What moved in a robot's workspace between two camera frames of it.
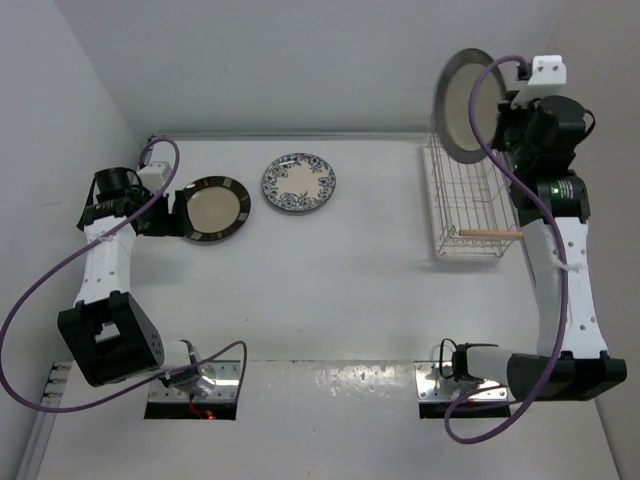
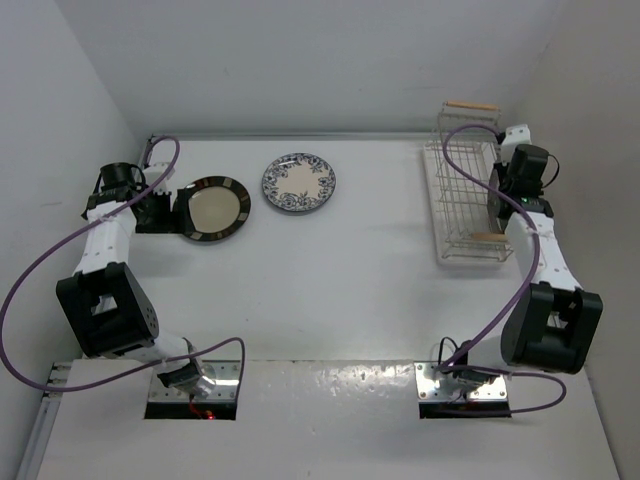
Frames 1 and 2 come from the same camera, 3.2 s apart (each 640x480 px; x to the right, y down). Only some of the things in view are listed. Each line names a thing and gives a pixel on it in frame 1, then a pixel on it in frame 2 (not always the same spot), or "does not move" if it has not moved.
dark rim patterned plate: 216,207 does not move
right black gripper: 505,112 to 500,170
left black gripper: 168,225 does not move
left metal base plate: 226,373 does not move
